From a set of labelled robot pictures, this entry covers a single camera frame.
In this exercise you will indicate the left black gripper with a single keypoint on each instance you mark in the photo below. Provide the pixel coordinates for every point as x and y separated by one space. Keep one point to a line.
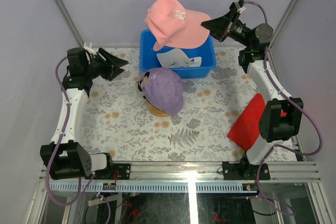
114 61

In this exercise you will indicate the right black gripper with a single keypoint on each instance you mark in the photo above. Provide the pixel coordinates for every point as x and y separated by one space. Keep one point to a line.
224 26

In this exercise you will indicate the black baseball cap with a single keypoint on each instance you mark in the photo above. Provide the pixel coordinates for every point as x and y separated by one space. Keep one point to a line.
146 94

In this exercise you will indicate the pink baseball cap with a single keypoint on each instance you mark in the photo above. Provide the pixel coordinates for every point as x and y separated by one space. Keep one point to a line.
174 26

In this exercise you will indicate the purple baseball cap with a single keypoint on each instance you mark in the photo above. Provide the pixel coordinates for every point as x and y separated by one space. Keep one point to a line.
165 89

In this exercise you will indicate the white cloth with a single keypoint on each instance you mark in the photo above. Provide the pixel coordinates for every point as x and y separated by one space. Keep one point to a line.
176 58

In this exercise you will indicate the wooden hat stand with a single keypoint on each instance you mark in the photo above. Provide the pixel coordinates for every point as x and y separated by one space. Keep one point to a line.
156 112

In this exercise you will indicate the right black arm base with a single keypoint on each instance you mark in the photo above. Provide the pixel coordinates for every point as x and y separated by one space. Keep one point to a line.
244 171

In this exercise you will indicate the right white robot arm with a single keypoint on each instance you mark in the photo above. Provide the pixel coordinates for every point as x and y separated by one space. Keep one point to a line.
281 117

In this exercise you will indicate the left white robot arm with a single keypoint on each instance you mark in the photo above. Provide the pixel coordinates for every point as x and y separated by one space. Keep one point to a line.
64 157

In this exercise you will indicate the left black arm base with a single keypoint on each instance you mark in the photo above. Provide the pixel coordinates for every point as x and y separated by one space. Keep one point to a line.
118 171

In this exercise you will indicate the blue plastic bin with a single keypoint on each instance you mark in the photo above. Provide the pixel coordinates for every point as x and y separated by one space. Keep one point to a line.
149 60

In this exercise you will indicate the floral table mat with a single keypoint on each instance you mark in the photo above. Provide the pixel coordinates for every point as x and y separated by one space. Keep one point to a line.
115 118

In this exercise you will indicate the red cloth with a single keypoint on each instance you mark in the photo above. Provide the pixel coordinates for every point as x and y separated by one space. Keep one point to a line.
245 131

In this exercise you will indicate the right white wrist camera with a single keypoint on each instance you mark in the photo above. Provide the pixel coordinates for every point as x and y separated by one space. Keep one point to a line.
240 6

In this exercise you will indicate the slotted cable duct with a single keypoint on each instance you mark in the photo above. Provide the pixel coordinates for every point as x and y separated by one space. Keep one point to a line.
141 187

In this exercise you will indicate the aluminium front rail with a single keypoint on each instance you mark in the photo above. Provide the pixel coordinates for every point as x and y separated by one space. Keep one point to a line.
278 172

